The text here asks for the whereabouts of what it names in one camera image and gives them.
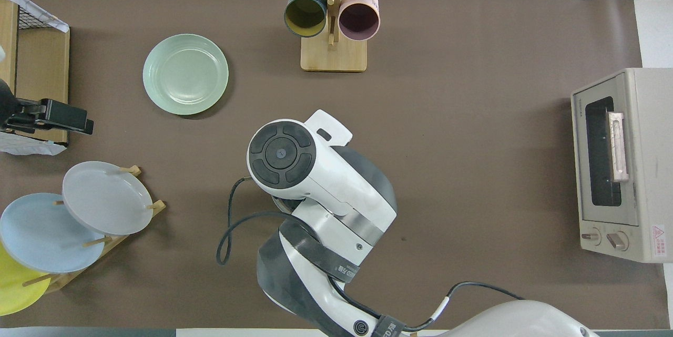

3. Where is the wooden plate rack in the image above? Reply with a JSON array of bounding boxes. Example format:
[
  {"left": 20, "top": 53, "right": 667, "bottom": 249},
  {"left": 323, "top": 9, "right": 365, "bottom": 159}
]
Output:
[{"left": 21, "top": 165, "right": 167, "bottom": 294}]

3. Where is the light green plate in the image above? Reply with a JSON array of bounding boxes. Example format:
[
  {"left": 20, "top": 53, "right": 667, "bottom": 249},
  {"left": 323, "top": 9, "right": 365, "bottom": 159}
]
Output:
[{"left": 142, "top": 34, "right": 229, "bottom": 116}]

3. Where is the beige toaster oven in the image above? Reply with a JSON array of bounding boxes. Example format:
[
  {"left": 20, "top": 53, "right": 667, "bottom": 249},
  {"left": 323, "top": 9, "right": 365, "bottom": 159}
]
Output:
[{"left": 571, "top": 68, "right": 673, "bottom": 263}]

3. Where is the white plastic sheet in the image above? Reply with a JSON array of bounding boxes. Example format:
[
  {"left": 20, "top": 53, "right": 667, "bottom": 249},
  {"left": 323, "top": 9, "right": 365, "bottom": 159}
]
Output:
[
  {"left": 0, "top": 132, "right": 68, "bottom": 157},
  {"left": 0, "top": 0, "right": 70, "bottom": 33}
]

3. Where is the wooden mug tree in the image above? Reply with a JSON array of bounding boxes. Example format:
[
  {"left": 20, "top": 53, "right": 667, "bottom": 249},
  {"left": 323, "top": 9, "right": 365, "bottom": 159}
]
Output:
[{"left": 282, "top": 0, "right": 384, "bottom": 73}]

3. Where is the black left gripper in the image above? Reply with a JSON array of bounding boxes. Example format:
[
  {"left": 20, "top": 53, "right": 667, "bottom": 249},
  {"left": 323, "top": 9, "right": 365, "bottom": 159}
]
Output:
[{"left": 3, "top": 98, "right": 95, "bottom": 136}]

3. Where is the brown table mat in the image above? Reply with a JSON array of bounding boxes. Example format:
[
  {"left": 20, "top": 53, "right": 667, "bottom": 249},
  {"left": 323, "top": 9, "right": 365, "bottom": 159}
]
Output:
[{"left": 0, "top": 0, "right": 666, "bottom": 330}]

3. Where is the grey plate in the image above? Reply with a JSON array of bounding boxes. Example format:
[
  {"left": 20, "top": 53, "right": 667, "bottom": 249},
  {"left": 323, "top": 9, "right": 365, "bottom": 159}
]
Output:
[{"left": 62, "top": 161, "right": 155, "bottom": 236}]

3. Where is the light blue plate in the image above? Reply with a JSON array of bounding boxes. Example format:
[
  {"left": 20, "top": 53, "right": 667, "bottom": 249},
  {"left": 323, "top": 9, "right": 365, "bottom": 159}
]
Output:
[{"left": 0, "top": 193, "right": 106, "bottom": 274}]

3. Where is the wooden shelf unit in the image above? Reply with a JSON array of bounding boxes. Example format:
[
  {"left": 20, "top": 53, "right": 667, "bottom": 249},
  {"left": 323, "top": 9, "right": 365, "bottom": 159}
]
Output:
[{"left": 0, "top": 0, "right": 70, "bottom": 145}]

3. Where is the dark teal mug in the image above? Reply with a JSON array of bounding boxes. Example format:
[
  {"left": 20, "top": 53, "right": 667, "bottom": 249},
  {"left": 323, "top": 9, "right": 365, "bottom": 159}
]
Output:
[{"left": 284, "top": 0, "right": 329, "bottom": 38}]

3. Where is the black wire mesh basket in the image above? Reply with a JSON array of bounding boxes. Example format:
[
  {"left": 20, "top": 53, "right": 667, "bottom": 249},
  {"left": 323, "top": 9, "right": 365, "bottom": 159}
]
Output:
[{"left": 17, "top": 3, "right": 69, "bottom": 31}]

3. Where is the yellow plate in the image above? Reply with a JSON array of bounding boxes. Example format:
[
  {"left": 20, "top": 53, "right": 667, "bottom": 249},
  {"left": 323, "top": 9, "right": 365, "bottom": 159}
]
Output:
[{"left": 0, "top": 242, "right": 52, "bottom": 316}]

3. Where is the pink mug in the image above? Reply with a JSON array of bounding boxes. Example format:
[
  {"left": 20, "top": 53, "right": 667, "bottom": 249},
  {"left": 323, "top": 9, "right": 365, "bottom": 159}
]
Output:
[{"left": 338, "top": 0, "right": 381, "bottom": 42}]

